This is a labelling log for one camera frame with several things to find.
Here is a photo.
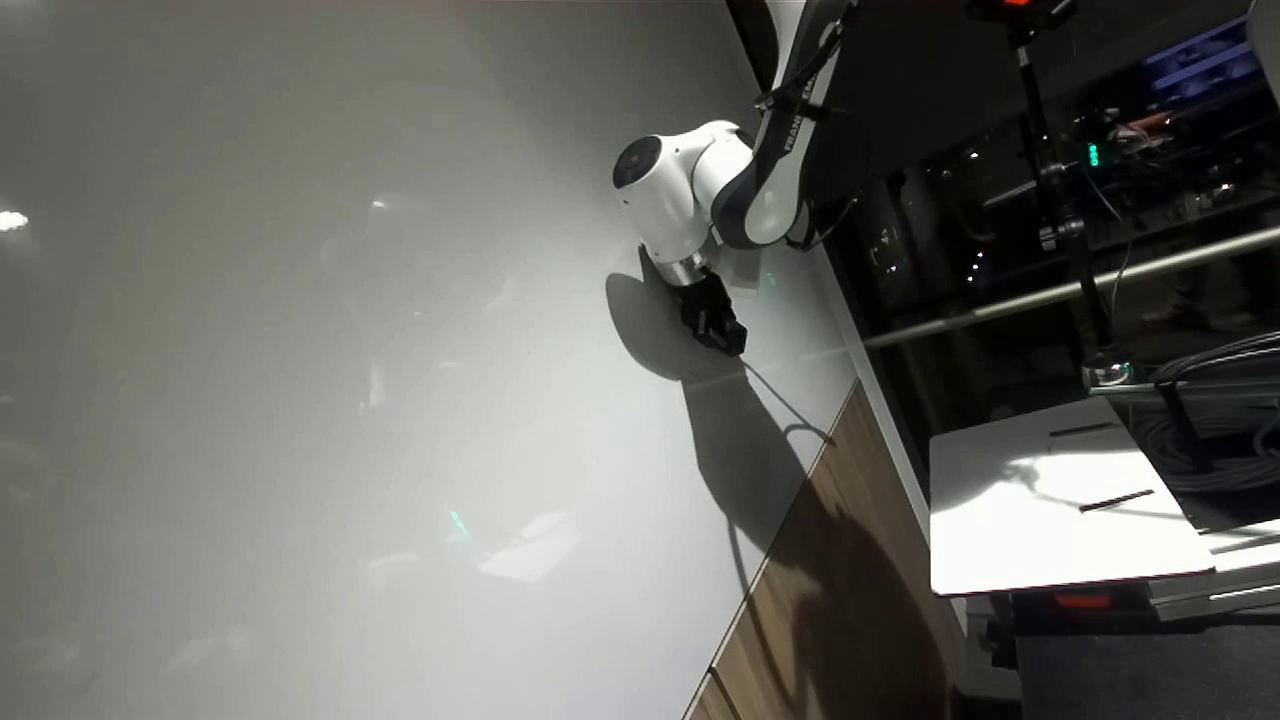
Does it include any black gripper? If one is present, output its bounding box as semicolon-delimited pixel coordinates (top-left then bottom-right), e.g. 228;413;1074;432
675;268;746;350

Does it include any black tripod pole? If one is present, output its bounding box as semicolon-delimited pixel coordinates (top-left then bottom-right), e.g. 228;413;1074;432
963;0;1141;393

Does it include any silver metal rail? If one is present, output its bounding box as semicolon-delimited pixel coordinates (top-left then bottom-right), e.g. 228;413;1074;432
861;225;1280;358

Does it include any lit computer monitor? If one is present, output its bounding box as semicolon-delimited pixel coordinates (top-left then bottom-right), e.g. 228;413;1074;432
1141;27;1241;106

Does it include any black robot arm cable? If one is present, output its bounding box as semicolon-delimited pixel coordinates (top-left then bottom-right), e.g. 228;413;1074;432
722;0;861;254

